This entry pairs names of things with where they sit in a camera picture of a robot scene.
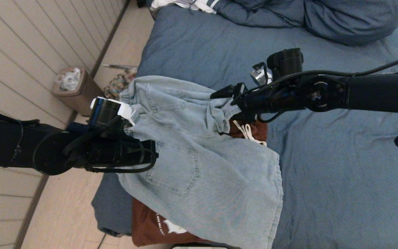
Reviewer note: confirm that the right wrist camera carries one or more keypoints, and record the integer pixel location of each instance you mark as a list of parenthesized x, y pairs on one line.
[(259, 76)]

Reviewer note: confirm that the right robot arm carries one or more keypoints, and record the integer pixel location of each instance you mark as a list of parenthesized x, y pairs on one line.
[(375, 91)]

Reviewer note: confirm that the small black object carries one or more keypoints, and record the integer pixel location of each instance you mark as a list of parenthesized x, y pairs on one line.
[(141, 3)]

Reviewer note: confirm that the white striped garment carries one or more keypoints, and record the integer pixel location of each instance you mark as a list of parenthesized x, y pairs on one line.
[(204, 5)]

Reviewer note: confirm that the brown metal trash bin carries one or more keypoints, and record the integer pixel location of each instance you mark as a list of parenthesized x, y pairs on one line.
[(81, 97)]

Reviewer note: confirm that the blue bed cover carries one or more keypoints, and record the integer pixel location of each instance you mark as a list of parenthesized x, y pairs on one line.
[(340, 190)]

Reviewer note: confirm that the thin grey rod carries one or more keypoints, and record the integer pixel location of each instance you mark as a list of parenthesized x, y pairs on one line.
[(116, 66)]

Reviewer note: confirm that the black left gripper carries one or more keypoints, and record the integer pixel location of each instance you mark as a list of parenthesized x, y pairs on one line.
[(116, 152)]

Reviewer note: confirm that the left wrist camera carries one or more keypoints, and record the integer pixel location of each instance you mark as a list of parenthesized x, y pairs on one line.
[(134, 117)]

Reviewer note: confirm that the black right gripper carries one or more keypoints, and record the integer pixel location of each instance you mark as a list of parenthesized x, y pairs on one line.
[(285, 62)]

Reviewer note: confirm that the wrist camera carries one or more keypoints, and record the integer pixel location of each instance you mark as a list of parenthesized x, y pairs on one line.
[(134, 117), (259, 76)]

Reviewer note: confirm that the light blue denim shorts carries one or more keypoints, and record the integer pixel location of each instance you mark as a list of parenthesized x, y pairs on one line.
[(219, 180)]

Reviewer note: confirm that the multicoloured cloth bundle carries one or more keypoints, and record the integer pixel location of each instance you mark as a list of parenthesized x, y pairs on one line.
[(116, 86)]

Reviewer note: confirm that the crumpled blue duvet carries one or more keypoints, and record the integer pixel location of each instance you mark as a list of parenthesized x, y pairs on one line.
[(351, 20)]

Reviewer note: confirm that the brown shorts with white print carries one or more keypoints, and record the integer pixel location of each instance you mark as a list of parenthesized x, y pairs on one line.
[(257, 129)]

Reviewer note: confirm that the clear plastic bin liner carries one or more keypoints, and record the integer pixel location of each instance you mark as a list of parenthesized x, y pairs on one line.
[(68, 81)]

